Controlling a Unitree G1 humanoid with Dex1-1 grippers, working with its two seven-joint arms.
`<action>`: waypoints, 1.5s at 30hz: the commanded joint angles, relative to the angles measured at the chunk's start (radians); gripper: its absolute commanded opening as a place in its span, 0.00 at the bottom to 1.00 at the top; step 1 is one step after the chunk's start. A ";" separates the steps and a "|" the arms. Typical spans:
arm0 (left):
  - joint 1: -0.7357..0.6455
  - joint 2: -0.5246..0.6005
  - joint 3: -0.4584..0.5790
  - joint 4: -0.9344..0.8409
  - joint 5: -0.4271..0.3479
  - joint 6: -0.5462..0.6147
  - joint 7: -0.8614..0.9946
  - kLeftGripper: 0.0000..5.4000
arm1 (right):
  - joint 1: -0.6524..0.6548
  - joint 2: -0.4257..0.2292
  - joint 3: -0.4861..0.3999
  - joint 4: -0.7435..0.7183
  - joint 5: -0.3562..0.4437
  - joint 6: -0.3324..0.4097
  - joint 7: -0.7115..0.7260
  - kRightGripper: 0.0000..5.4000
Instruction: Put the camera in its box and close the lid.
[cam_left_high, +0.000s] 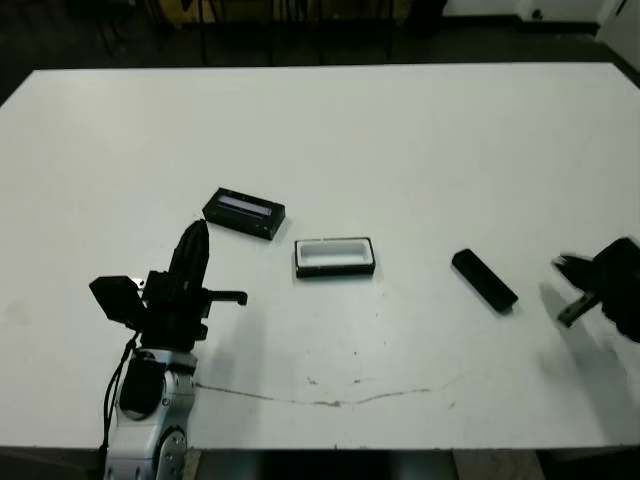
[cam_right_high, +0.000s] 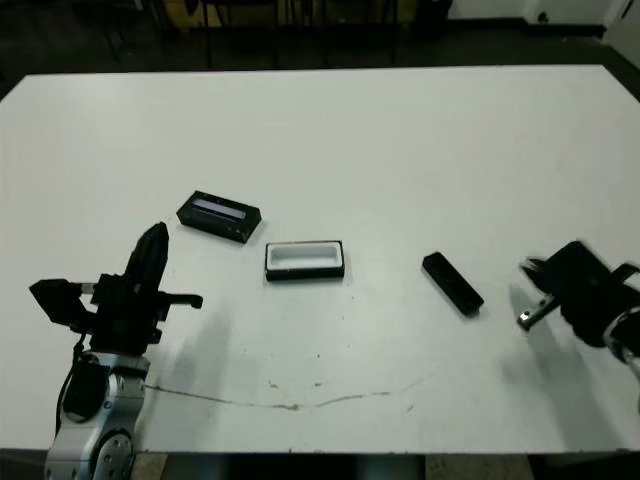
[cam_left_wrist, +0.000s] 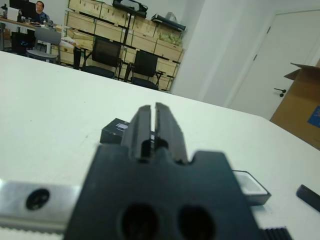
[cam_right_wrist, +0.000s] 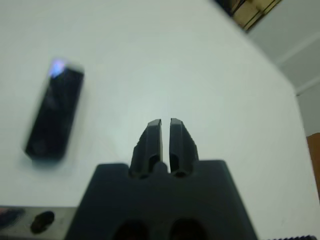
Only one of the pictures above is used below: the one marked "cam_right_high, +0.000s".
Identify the black box lid silver stripe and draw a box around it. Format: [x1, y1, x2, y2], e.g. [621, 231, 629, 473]
[175, 189, 264, 245]

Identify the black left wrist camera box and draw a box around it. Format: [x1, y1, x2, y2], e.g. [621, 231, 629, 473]
[28, 278, 97, 332]

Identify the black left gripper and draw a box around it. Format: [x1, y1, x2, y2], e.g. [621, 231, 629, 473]
[79, 223, 204, 356]

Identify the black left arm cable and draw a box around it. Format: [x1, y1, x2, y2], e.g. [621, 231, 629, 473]
[52, 339, 89, 441]

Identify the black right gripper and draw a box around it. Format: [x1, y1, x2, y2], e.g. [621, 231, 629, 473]
[517, 240, 630, 350]

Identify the black box base white insert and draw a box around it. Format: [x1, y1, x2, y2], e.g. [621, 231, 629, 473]
[263, 239, 346, 282]

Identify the black mesh chair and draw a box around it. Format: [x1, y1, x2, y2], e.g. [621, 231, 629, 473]
[203, 0, 286, 69]

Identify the black waste bin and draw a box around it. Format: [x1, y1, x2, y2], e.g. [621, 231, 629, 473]
[417, 0, 454, 39]

